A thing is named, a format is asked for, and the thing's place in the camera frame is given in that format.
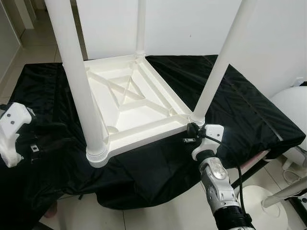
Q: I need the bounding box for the white plastic table top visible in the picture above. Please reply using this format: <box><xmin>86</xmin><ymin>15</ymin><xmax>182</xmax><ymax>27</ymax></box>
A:
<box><xmin>83</xmin><ymin>53</ymin><xmax>206</xmax><ymax>168</ymax></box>

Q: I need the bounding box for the white plastic table leg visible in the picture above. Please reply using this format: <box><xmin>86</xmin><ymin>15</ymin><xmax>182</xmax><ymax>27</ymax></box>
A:
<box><xmin>189</xmin><ymin>0</ymin><xmax>262</xmax><ymax>125</ymax></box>
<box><xmin>135</xmin><ymin>0</ymin><xmax>147</xmax><ymax>58</ymax></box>
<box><xmin>45</xmin><ymin>0</ymin><xmax>110</xmax><ymax>161</ymax></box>

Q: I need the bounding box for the black table cloth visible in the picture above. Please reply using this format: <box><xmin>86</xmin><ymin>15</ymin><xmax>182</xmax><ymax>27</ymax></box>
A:
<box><xmin>0</xmin><ymin>54</ymin><xmax>307</xmax><ymax>230</ymax></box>

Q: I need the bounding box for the dark grey metal table leg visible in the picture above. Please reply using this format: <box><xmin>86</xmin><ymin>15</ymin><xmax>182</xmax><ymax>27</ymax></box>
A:
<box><xmin>230</xmin><ymin>156</ymin><xmax>269</xmax><ymax>190</ymax></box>

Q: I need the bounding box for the pink person shoe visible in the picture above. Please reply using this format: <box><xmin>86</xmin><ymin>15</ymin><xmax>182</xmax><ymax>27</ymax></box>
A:
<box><xmin>44</xmin><ymin>201</ymin><xmax>58</xmax><ymax>219</ymax></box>

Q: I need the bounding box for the small white plastic object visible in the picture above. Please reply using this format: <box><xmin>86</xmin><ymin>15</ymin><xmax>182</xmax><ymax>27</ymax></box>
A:
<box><xmin>282</xmin><ymin>146</ymin><xmax>307</xmax><ymax>173</ymax></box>

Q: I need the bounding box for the white round stand base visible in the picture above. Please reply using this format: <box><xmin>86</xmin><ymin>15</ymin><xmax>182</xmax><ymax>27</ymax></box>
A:
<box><xmin>245</xmin><ymin>187</ymin><xmax>288</xmax><ymax>230</ymax></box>

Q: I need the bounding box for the white stand pole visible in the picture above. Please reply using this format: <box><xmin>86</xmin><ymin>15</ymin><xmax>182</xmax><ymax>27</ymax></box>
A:
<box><xmin>261</xmin><ymin>177</ymin><xmax>307</xmax><ymax>207</ymax></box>

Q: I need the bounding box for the white electrical box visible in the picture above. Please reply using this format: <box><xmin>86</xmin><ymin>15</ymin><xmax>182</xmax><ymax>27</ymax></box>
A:
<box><xmin>295</xmin><ymin>192</ymin><xmax>307</xmax><ymax>205</ymax></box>

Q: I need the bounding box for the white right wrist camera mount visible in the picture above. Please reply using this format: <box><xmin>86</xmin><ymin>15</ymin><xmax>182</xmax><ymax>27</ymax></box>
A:
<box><xmin>192</xmin><ymin>125</ymin><xmax>225</xmax><ymax>161</ymax></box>

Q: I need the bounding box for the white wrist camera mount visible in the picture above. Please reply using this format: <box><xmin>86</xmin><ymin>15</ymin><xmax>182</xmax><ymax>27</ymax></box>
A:
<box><xmin>0</xmin><ymin>102</ymin><xmax>33</xmax><ymax>168</ymax></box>
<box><xmin>192</xmin><ymin>125</ymin><xmax>225</xmax><ymax>161</ymax></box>

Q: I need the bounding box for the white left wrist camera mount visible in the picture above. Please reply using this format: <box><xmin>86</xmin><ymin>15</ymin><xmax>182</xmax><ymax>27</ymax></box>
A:
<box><xmin>0</xmin><ymin>102</ymin><xmax>33</xmax><ymax>168</ymax></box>

